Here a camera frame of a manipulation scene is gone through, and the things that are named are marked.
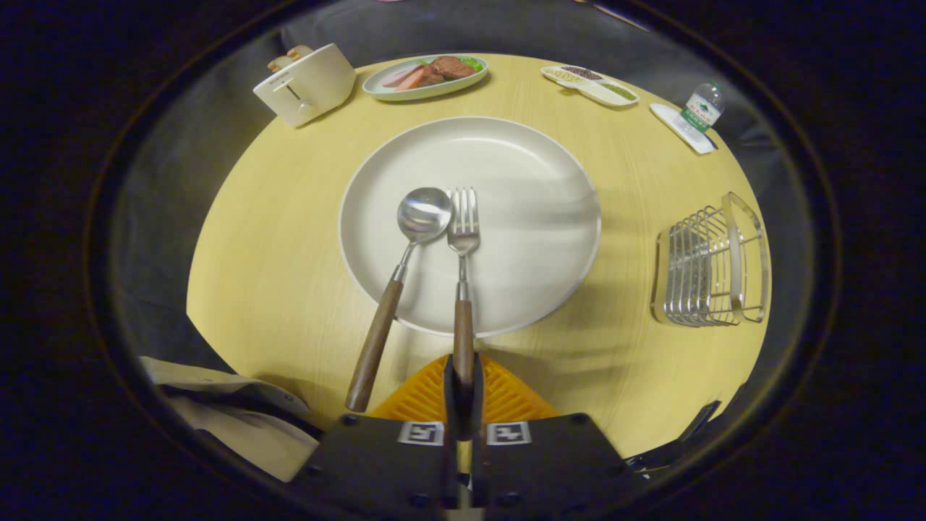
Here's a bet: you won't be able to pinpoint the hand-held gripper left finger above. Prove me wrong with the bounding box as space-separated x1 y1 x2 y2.
289 354 464 512

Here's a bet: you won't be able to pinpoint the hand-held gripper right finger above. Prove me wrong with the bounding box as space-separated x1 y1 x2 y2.
464 354 646 512

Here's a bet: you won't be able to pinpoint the wooden handled metal fork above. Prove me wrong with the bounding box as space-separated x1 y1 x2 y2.
446 187 482 386

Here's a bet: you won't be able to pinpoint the large white round plate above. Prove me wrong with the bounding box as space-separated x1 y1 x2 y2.
339 116 603 339

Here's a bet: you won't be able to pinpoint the person's beige clothing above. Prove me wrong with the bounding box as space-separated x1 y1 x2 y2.
139 356 323 483

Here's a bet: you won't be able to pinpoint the pale green oval plate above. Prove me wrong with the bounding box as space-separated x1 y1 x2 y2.
362 54 490 102

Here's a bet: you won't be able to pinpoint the pink ham slices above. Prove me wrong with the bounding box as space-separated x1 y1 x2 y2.
381 64 428 91

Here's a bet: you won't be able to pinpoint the brown meat piece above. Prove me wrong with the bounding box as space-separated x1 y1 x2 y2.
422 56 478 85

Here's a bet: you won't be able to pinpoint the white divided condiment dish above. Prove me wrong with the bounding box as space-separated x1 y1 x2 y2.
540 64 640 109

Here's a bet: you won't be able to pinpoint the small white flat tray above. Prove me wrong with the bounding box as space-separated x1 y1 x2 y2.
649 102 718 156

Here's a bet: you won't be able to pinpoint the cream white toaster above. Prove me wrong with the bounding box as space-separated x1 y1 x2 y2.
252 43 357 129

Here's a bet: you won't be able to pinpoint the small plastic water bottle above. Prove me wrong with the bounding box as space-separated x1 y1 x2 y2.
679 81 726 140

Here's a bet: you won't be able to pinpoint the wooden handled metal spoon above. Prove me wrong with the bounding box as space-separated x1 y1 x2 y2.
345 187 454 414

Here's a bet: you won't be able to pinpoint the metal wire dish rack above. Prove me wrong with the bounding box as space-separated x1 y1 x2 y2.
650 191 769 328

